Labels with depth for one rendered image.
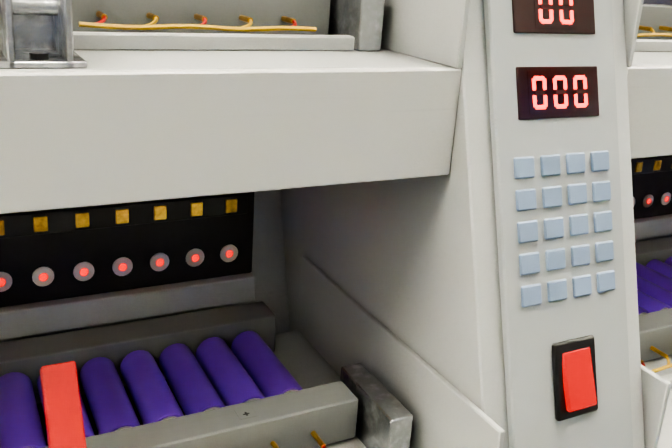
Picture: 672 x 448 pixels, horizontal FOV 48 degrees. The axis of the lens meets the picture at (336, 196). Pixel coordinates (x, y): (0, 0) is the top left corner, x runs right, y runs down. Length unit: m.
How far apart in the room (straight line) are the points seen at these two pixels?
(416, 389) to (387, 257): 0.06
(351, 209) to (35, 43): 0.19
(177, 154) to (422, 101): 0.10
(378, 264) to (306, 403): 0.08
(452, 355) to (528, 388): 0.03
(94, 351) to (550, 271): 0.23
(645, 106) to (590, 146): 0.05
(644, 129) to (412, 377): 0.16
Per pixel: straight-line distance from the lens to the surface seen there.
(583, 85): 0.35
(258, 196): 0.48
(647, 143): 0.40
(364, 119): 0.29
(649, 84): 0.39
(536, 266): 0.33
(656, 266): 0.62
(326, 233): 0.43
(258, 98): 0.27
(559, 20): 0.34
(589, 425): 0.37
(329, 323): 0.44
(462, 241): 0.32
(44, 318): 0.43
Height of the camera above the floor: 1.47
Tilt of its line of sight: 3 degrees down
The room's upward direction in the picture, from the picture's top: 4 degrees counter-clockwise
